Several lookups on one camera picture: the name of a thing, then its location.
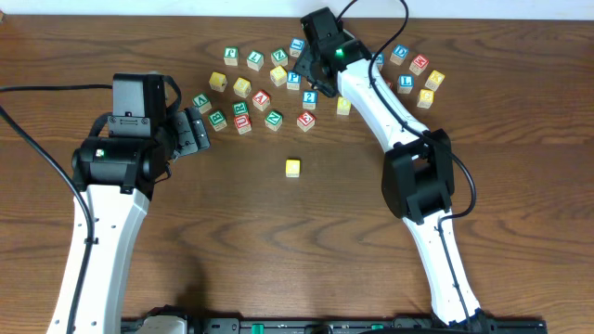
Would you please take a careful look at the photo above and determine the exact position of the green R block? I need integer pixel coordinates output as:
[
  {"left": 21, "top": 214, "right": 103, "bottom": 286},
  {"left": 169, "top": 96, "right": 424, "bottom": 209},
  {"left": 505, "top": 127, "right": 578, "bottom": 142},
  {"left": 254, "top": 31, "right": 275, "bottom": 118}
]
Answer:
[{"left": 232, "top": 101, "right": 249, "bottom": 117}]

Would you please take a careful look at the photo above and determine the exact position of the blue P block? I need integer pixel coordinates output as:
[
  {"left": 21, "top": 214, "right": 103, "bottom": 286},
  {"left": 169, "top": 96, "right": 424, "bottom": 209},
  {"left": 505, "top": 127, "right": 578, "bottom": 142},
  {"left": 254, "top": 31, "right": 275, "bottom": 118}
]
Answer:
[{"left": 287, "top": 71, "right": 301, "bottom": 91}]

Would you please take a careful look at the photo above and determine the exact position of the yellow G block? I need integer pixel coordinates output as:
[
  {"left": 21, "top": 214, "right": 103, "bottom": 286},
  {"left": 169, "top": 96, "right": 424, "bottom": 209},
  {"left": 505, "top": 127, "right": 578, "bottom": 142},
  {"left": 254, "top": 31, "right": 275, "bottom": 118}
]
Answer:
[{"left": 417, "top": 89, "right": 434, "bottom": 109}]

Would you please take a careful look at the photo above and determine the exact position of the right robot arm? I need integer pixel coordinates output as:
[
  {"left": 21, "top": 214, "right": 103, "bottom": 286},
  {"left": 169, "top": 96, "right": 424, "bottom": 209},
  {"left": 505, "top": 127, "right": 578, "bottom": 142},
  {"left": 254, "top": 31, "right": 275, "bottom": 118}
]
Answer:
[{"left": 294, "top": 39, "right": 481, "bottom": 328}]

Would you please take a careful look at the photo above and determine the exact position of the yellow X block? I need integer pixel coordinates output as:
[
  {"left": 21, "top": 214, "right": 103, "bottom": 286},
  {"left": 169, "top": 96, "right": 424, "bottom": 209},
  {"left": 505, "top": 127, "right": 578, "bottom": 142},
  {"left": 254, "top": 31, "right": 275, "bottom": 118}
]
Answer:
[{"left": 209, "top": 71, "right": 227, "bottom": 93}]

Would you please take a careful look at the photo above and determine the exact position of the blue D block right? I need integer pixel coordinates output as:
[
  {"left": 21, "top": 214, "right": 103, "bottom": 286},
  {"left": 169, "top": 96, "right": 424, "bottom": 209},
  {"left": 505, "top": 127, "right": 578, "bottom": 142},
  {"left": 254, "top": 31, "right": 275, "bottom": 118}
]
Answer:
[{"left": 390, "top": 45, "right": 409, "bottom": 66}]

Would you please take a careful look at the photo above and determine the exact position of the red 3 block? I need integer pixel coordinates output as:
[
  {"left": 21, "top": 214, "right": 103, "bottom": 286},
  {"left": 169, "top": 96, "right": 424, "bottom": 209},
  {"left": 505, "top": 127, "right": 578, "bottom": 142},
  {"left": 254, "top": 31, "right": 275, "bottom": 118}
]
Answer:
[{"left": 296, "top": 111, "right": 316, "bottom": 133}]

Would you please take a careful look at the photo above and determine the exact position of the yellow block centre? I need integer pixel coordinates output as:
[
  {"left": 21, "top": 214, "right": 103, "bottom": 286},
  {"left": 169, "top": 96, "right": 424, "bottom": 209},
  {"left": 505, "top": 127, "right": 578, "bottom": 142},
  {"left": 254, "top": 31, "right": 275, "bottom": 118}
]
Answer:
[{"left": 336, "top": 96, "right": 352, "bottom": 116}]

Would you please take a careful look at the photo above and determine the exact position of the blue L block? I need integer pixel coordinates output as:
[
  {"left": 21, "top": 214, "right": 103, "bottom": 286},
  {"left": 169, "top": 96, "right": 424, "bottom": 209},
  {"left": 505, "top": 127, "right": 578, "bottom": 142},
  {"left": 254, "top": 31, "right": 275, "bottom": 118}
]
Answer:
[{"left": 397, "top": 74, "right": 414, "bottom": 94}]

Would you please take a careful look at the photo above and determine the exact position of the red U block bottom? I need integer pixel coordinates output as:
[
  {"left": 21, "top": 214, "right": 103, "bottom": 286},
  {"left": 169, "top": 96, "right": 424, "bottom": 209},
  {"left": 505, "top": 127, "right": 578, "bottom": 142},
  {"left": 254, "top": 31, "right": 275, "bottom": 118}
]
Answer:
[{"left": 234, "top": 114, "right": 252, "bottom": 135}]

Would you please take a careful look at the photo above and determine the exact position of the yellow C block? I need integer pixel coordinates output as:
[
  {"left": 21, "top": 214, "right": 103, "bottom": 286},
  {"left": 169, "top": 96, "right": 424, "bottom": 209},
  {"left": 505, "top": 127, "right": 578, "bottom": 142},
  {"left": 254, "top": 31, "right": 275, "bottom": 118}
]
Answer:
[{"left": 285, "top": 159, "right": 301, "bottom": 178}]

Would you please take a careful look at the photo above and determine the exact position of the red M block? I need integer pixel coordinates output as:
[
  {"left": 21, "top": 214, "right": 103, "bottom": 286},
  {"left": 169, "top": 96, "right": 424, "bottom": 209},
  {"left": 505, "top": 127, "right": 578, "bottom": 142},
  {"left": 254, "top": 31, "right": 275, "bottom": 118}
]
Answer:
[{"left": 409, "top": 54, "right": 429, "bottom": 76}]

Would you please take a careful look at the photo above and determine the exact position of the yellow K block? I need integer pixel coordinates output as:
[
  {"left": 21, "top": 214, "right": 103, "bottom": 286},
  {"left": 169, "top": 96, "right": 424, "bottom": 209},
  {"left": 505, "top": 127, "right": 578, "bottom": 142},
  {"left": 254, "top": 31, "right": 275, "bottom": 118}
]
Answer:
[{"left": 425, "top": 70, "right": 445, "bottom": 92}]

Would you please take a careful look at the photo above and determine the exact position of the blue J block top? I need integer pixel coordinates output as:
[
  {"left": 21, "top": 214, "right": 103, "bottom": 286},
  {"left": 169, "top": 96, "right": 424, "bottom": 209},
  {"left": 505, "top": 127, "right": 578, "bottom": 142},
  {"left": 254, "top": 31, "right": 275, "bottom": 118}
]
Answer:
[{"left": 290, "top": 38, "right": 305, "bottom": 58}]

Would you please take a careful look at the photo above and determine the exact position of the yellow S block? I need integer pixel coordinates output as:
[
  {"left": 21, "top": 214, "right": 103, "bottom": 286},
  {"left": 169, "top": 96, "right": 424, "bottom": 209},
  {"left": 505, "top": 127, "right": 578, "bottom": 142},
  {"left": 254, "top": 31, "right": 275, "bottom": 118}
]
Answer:
[{"left": 270, "top": 65, "right": 288, "bottom": 87}]

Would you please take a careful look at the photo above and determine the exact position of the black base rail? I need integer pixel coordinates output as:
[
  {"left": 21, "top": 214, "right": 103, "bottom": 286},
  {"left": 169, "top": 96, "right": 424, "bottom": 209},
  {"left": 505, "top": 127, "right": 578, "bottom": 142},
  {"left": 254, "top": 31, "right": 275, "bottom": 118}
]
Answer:
[{"left": 121, "top": 315, "right": 548, "bottom": 334}]

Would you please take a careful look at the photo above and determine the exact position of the yellow block left middle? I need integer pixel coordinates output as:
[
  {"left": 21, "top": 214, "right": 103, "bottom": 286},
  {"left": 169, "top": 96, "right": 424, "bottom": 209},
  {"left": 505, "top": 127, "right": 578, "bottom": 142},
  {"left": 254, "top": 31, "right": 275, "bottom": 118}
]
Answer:
[{"left": 233, "top": 77, "right": 252, "bottom": 98}]

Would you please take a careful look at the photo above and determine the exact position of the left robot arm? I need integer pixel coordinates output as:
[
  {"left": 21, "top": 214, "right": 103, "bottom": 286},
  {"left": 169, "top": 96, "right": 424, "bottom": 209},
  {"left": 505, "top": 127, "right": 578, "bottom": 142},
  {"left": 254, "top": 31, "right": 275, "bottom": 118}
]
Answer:
[{"left": 47, "top": 185, "right": 149, "bottom": 334}]

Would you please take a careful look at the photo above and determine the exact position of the green L block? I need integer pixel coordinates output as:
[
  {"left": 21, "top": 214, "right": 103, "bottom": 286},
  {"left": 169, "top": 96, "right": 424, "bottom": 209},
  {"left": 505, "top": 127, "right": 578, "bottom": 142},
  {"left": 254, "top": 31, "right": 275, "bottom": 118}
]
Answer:
[{"left": 247, "top": 50, "right": 265, "bottom": 71}]

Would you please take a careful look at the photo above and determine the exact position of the blue S block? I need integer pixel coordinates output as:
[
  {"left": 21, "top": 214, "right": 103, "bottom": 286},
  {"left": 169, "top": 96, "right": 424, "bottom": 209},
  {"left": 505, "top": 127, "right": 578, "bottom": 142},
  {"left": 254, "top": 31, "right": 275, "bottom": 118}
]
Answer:
[{"left": 375, "top": 53, "right": 384, "bottom": 71}]

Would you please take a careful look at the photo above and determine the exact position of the green B block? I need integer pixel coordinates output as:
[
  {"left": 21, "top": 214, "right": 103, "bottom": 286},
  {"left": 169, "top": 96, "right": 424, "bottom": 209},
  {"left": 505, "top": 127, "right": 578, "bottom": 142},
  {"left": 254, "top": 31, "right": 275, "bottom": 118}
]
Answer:
[{"left": 208, "top": 109, "right": 227, "bottom": 132}]

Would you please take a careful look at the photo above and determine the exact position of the green A block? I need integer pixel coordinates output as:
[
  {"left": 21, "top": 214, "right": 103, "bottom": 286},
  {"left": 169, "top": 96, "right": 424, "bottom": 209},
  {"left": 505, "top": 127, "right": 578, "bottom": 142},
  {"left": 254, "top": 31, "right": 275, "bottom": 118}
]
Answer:
[{"left": 192, "top": 93, "right": 213, "bottom": 114}]

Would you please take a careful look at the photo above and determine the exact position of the red A block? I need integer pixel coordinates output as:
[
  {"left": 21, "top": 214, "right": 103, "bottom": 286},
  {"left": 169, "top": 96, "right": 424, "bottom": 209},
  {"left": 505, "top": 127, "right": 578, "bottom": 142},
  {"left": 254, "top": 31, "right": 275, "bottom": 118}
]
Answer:
[{"left": 252, "top": 90, "right": 270, "bottom": 111}]

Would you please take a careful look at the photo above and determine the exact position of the blue 2 block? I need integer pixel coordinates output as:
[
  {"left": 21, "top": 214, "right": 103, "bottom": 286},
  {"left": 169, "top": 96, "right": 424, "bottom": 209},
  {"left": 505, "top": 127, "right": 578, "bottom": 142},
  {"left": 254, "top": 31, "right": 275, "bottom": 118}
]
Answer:
[{"left": 303, "top": 91, "right": 317, "bottom": 110}]

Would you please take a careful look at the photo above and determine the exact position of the green Z block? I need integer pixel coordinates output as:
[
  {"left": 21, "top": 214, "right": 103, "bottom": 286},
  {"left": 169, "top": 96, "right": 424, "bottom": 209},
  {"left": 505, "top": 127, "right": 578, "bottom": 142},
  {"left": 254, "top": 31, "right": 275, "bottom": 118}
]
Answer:
[{"left": 271, "top": 48, "right": 289, "bottom": 67}]

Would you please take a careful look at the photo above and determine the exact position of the green N block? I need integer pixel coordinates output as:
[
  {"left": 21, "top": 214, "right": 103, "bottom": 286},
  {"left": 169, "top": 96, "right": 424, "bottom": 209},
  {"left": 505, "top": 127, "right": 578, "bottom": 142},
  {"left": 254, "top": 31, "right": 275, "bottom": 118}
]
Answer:
[{"left": 265, "top": 110, "right": 283, "bottom": 132}]

